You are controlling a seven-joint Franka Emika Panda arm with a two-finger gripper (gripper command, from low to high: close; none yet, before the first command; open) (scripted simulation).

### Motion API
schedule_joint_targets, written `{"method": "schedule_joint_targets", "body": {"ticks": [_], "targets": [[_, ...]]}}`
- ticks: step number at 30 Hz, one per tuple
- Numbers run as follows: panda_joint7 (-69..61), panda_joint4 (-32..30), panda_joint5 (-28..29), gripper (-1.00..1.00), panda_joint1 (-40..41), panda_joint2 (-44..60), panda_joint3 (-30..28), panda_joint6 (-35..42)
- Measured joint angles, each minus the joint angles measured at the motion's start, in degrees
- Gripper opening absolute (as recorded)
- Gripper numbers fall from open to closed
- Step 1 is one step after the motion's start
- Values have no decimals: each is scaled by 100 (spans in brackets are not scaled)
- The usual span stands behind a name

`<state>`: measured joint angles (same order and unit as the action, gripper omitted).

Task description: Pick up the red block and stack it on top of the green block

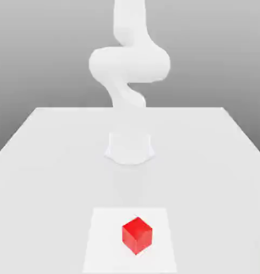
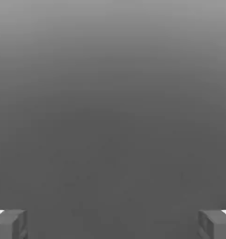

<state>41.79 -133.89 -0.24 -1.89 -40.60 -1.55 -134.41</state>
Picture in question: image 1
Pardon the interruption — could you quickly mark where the small red cube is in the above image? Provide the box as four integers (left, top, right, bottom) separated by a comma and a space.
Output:
121, 216, 153, 256

